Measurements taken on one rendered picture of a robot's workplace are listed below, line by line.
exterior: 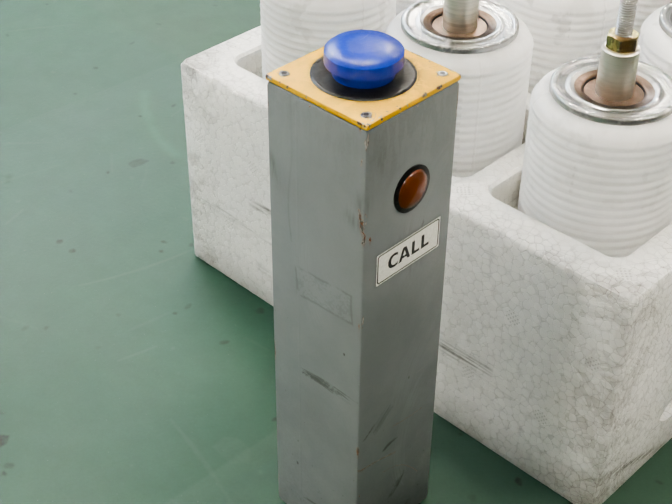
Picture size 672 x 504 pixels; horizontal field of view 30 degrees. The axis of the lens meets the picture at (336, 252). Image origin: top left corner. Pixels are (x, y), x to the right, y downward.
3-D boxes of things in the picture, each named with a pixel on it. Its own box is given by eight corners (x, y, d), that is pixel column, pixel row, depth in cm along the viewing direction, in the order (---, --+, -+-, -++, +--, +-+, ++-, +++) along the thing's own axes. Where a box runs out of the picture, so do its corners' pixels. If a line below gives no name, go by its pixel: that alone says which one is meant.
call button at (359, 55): (419, 82, 63) (421, 45, 62) (365, 111, 61) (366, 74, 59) (361, 55, 65) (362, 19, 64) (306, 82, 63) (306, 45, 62)
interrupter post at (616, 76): (642, 97, 74) (651, 48, 72) (615, 111, 73) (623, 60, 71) (611, 81, 75) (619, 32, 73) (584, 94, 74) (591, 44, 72)
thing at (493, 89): (520, 288, 88) (549, 60, 77) (384, 294, 87) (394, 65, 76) (495, 209, 96) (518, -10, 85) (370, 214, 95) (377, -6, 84)
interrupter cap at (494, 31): (529, 56, 78) (530, 46, 77) (408, 60, 77) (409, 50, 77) (506, 1, 84) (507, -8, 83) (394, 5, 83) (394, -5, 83)
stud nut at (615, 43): (644, 48, 72) (646, 35, 71) (624, 57, 71) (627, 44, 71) (618, 35, 73) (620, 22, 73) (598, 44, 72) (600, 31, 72)
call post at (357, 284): (430, 498, 82) (464, 80, 63) (356, 560, 78) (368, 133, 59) (351, 442, 86) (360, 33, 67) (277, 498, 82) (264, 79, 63)
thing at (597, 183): (677, 331, 84) (731, 98, 73) (581, 394, 80) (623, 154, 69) (570, 263, 90) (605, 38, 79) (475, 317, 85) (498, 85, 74)
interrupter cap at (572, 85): (705, 101, 74) (707, 91, 73) (620, 144, 70) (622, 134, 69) (606, 52, 78) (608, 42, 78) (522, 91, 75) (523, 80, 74)
